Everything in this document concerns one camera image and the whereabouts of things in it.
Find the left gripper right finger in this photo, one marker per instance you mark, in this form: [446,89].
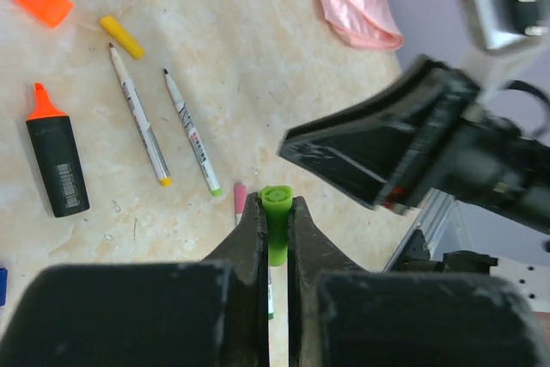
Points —
[466,309]

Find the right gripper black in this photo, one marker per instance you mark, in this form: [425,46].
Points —
[387,149]

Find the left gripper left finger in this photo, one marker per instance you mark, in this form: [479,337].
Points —
[211,312]

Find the pink cap paint marker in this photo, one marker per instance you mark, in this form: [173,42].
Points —
[240,195]

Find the yellow marker pen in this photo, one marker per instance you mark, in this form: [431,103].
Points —
[143,125]

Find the lime cap white marker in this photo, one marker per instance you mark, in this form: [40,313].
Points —
[192,134]

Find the blue cap white marker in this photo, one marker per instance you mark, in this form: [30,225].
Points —
[4,274]

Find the black orange highlighter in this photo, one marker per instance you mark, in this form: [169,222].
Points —
[52,138]

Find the yellow marker cap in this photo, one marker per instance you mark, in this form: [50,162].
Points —
[122,36]

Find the orange highlighter cap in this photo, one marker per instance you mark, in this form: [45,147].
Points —
[49,12]

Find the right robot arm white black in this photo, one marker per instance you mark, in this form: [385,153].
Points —
[488,162]

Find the dark green cap marker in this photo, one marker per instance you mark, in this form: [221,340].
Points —
[270,298]

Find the pink cloth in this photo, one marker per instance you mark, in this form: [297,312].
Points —
[363,24]

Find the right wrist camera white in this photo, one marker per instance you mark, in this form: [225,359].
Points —
[507,35]

